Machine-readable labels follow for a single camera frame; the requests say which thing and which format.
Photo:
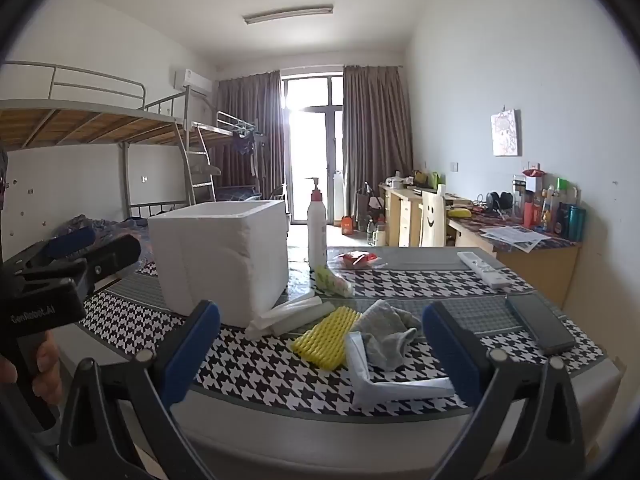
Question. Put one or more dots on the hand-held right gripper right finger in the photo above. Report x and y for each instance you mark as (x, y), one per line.
(450, 355)

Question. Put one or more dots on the hanging dark clothes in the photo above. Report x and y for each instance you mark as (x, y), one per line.
(245, 145)

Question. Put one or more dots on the yellow pouch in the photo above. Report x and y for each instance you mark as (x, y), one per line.
(460, 213)

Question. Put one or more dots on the teal tumbler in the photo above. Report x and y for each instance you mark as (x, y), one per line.
(576, 222)

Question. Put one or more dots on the wooden smiley face chair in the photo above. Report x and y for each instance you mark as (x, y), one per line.
(432, 220)

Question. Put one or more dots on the metal bunk bed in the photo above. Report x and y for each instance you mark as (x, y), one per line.
(100, 125)
(227, 121)

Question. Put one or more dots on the white air conditioner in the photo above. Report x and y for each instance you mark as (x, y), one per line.
(192, 80)

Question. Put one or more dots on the person's left hand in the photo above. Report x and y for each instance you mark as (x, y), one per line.
(47, 370)

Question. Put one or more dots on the white cooker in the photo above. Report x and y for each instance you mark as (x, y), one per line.
(397, 182)

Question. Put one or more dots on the grey sock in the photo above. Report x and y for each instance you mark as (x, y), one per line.
(387, 332)

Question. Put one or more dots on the green bag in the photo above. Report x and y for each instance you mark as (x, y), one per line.
(436, 178)

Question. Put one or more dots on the white foam strip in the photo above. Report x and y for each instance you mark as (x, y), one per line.
(307, 319)
(280, 316)

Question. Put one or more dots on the glass balcony door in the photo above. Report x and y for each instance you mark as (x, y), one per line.
(310, 160)

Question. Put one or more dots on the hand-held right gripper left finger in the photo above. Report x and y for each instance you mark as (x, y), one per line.
(187, 350)

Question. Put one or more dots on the clear plastic bottle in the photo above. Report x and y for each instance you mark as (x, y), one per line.
(380, 232)

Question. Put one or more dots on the yellow foam fruit net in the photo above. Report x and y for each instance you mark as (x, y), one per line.
(325, 337)

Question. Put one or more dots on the white remote control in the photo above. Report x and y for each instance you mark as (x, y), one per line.
(482, 267)

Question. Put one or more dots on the cartoon wall picture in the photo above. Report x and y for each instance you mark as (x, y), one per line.
(505, 132)

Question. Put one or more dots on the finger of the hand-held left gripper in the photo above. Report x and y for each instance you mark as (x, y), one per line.
(115, 256)
(75, 241)

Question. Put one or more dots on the blue plaid quilt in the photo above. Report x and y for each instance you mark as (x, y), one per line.
(100, 225)

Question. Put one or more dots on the brown curtain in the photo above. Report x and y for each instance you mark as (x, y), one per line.
(250, 110)
(375, 135)

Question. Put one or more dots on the white pump bottle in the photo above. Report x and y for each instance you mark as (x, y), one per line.
(316, 230)

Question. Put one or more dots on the white foam box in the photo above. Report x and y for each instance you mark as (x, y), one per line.
(215, 260)

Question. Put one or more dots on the wooden desk with patterned cloth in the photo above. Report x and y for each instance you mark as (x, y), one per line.
(540, 270)

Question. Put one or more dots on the cluster of bottles and cans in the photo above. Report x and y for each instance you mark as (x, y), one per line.
(532, 210)

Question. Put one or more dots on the black headphones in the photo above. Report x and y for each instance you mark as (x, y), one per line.
(500, 202)

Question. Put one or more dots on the orange jug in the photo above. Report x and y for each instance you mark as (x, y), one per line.
(348, 225)

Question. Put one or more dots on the floral tissue pack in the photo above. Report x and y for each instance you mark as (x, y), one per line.
(332, 282)

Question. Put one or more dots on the blue face mask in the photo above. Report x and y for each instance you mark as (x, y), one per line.
(400, 391)

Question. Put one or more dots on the houndstooth tablecloth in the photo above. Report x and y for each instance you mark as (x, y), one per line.
(125, 325)

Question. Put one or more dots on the ceiling tube light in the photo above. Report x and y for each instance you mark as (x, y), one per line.
(287, 14)

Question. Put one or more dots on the folded blue bedding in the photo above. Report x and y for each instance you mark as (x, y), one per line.
(237, 192)

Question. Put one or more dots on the dark smartphone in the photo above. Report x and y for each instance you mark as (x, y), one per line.
(540, 322)

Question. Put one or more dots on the red snack packet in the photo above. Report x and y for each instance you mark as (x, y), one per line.
(357, 259)

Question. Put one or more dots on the printed papers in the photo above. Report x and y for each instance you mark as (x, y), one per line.
(515, 236)

